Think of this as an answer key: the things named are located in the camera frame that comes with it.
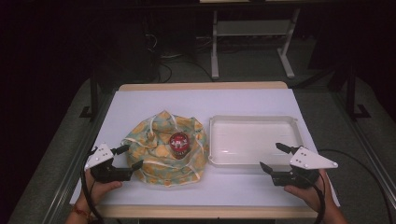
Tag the white plastic tray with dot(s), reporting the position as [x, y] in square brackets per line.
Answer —
[253, 141]

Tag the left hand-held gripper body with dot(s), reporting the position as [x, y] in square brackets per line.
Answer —
[107, 174]

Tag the person's right hand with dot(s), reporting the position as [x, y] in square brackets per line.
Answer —
[314, 196]

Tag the red can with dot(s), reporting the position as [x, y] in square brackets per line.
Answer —
[179, 144]

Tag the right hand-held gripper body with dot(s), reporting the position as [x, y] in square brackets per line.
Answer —
[306, 161]

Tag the white metal desk frame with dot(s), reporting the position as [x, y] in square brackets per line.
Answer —
[214, 56]

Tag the white table cover sheet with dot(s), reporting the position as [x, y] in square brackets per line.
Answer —
[186, 102]

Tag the black metal stand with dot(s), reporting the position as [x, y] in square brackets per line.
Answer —
[94, 93]
[351, 93]

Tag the person's left hand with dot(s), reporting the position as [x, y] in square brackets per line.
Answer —
[96, 193]

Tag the aluminium rail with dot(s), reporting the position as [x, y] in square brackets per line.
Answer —
[364, 146]
[77, 168]

